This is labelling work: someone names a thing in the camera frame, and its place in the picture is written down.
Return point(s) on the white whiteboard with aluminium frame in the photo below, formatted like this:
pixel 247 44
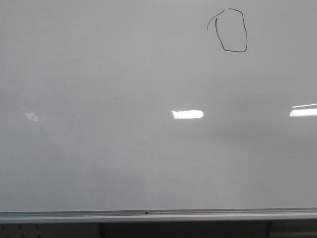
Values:
pixel 157 110

